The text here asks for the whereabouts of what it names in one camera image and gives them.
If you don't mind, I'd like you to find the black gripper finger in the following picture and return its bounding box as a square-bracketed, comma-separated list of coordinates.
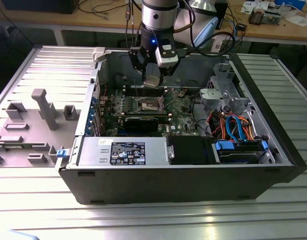
[128, 46, 151, 83]
[158, 62, 181, 87]

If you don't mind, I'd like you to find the silver CPU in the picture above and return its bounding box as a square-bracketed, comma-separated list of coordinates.
[142, 75, 161, 89]

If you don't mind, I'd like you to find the black RAM slot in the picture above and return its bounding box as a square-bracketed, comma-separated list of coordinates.
[123, 90, 169, 94]
[123, 88, 169, 92]
[123, 85, 169, 90]
[124, 92, 170, 97]

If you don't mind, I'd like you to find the wooden workbench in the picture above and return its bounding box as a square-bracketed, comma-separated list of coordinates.
[0, 0, 307, 48]

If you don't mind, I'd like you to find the pale grey case latch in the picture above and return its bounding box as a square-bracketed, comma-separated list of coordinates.
[92, 46, 107, 63]

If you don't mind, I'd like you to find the dark RAM stick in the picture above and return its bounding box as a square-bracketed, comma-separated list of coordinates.
[124, 113, 171, 124]

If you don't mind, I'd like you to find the green motherboard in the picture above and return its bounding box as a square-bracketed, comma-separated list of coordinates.
[97, 84, 211, 138]

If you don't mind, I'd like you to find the silver drive cage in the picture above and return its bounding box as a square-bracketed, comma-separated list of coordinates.
[198, 62, 256, 118]

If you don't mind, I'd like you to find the black graphics card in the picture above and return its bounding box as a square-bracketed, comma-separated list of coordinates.
[123, 116, 160, 135]

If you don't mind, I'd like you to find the black rectangular box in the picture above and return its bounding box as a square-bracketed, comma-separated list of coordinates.
[214, 0, 229, 31]

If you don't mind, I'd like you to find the hard disk in blue carrier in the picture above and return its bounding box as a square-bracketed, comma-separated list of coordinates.
[212, 139, 269, 165]

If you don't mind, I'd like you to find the silver power supply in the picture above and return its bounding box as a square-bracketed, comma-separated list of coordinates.
[77, 136, 168, 167]

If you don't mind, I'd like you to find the metal heat sink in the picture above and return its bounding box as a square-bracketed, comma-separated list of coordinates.
[248, 7, 266, 26]

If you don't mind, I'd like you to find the white leaflet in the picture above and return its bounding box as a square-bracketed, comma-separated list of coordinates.
[243, 0, 269, 13]

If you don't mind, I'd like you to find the black PC case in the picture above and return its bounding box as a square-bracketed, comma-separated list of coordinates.
[54, 46, 307, 206]

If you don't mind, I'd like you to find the grey electronic module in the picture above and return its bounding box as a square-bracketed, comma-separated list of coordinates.
[262, 8, 282, 26]

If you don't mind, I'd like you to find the grey parts rack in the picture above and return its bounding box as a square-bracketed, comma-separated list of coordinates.
[0, 88, 82, 168]

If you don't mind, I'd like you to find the white paper sheet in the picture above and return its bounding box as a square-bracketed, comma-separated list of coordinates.
[285, 14, 307, 28]

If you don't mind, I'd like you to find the blue cardboard box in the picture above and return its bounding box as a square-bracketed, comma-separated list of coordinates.
[275, 0, 307, 11]

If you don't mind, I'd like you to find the pale blue plastic object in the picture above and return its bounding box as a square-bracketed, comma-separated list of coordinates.
[7, 228, 41, 240]

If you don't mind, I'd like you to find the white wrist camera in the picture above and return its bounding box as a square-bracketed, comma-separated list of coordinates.
[154, 38, 180, 69]

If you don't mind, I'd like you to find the red wire bundle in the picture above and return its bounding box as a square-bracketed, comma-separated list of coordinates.
[208, 111, 224, 137]

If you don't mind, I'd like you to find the thick black camera cable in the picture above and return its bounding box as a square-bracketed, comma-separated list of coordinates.
[177, 31, 237, 59]

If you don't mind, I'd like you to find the blue wire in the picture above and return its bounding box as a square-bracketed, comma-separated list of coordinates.
[224, 113, 248, 143]

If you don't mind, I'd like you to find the orange wire bundle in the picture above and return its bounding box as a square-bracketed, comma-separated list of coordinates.
[233, 113, 257, 141]

